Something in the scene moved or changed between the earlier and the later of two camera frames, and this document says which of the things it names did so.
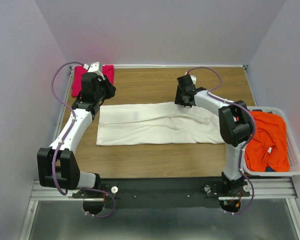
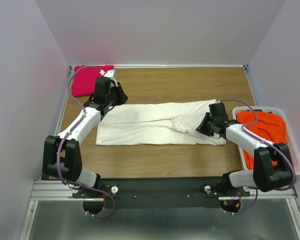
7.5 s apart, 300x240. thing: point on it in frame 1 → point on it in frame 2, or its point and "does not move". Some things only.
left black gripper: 109,88 → 117,94
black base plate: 162,193 does not move
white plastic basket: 296,164 does not move
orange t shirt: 267,147 does not move
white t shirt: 156,123 does not move
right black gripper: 179,94 → 206,125
